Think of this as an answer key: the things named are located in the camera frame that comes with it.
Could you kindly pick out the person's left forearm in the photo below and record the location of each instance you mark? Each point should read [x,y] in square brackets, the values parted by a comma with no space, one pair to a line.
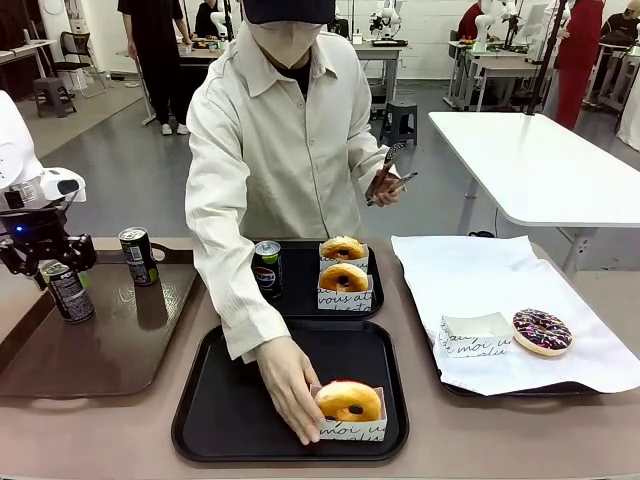
[367,150]

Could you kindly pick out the beige face mask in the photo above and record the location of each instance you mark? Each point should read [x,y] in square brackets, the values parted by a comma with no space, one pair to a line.
[285,45]

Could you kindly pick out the person's right forearm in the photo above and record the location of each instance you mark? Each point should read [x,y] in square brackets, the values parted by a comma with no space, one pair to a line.
[240,300]

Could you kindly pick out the black plastic tray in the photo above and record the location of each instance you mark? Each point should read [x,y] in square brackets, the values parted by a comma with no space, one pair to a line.
[300,280]
[230,400]

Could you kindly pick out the white paper sheet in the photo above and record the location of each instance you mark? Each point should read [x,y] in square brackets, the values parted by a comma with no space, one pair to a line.
[475,280]

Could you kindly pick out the brown plastic tray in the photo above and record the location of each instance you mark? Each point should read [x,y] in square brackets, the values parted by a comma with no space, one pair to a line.
[100,350]

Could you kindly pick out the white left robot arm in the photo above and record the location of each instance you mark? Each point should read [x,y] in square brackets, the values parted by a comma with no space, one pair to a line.
[15,150]

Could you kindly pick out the chocolate sprinkled donut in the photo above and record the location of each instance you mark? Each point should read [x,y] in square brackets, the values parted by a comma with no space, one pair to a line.
[542,332]

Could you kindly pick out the grey plastic stool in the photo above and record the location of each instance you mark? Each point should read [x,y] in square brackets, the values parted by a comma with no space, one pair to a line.
[399,122]
[54,97]

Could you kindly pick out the person's left hand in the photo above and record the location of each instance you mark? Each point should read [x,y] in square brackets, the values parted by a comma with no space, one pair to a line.
[387,190]

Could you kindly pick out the white printed paper box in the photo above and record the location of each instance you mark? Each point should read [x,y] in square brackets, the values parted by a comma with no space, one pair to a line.
[475,337]

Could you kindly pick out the black office chair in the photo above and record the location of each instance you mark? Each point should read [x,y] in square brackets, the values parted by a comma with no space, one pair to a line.
[82,55]

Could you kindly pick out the person's right hand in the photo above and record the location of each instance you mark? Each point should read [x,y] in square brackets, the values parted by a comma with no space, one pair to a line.
[287,380]

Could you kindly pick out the black Pepsi can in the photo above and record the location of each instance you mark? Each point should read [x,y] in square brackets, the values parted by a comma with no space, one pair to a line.
[70,300]
[268,272]
[140,260]

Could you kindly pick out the black cap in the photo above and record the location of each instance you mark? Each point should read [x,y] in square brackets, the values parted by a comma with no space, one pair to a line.
[287,10]

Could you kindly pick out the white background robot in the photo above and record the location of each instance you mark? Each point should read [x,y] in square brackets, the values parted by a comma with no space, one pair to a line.
[387,17]
[220,25]
[487,25]

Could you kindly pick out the white table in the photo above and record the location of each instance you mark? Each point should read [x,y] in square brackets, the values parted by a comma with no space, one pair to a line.
[540,165]

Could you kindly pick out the person in black clothes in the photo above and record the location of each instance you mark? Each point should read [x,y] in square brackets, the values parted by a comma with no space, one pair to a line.
[155,60]

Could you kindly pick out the grey background workbench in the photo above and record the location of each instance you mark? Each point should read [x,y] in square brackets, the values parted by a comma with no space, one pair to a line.
[490,65]
[200,55]

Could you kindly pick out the person in red top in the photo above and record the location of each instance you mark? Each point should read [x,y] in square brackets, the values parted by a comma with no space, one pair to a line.
[472,22]

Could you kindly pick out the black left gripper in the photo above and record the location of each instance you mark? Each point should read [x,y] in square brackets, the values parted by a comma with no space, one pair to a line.
[30,227]

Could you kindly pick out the person in red dress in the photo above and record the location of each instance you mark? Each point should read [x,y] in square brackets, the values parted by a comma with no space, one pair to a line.
[577,60]

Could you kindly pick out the person in cream shirt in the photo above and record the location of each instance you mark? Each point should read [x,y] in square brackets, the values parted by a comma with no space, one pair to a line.
[280,150]

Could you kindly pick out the black metal tongs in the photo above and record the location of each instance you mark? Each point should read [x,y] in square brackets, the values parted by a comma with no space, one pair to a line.
[395,167]

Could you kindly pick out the glazed yellow donut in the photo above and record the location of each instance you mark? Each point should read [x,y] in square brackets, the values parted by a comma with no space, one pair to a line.
[350,397]
[345,272]
[342,245]

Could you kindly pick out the black stand pole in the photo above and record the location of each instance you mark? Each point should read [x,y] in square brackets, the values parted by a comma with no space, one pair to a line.
[547,55]

